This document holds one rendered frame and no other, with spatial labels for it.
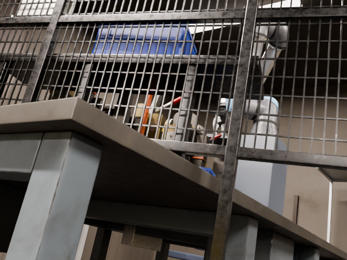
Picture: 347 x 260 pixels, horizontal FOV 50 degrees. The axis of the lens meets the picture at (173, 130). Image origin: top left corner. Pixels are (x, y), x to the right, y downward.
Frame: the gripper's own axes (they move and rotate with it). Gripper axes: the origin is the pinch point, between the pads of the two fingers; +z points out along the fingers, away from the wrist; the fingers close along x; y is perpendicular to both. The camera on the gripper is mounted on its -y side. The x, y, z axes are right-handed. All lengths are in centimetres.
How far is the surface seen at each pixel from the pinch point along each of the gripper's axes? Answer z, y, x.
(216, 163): 14.2, 7.3, 1.2
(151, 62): 17, -111, -14
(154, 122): 17, -62, 8
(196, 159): 22.5, -27.7, -0.3
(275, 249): 59, -30, -42
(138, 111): 15, -69, 13
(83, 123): 51, -149, -28
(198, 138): 11.7, -28.4, 0.6
